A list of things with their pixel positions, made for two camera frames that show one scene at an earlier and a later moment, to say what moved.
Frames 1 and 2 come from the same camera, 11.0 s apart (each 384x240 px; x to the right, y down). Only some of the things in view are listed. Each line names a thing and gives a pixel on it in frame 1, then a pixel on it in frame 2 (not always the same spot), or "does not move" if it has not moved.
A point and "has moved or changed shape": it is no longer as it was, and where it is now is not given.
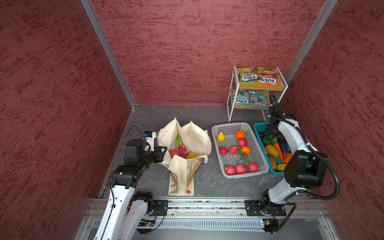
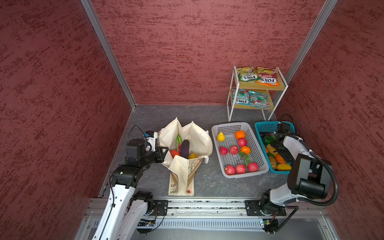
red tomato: [173, 152] does not move
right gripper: [268, 131] to [287, 155]
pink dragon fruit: [182, 150] does not move
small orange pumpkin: [287, 157] has moved or changed shape
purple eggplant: [283, 145] has moved or changed shape
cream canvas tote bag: [183, 170] does not move
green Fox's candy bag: [246, 74] does not move
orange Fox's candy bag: [268, 76] does not move
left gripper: [159, 157] does not move
